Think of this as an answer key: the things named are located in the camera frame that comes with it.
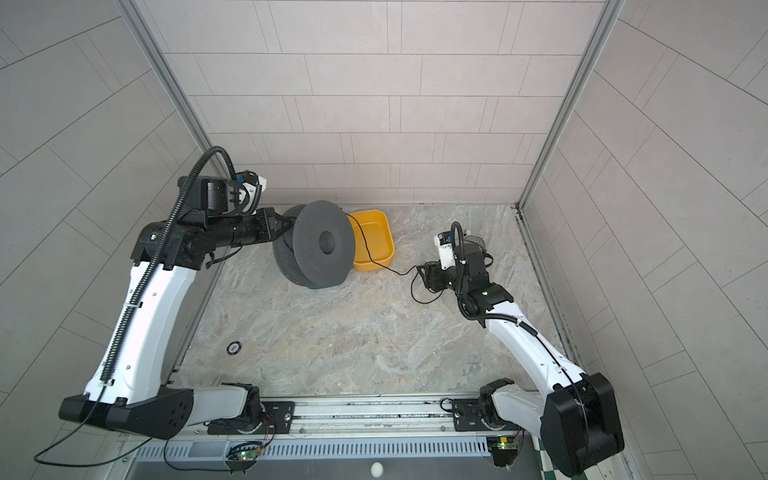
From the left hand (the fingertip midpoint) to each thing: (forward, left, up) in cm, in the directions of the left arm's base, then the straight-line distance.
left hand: (296, 218), depth 64 cm
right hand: (+1, -30, -21) cm, 37 cm away
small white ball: (-43, -18, -27) cm, 54 cm away
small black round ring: (-15, +24, -36) cm, 46 cm away
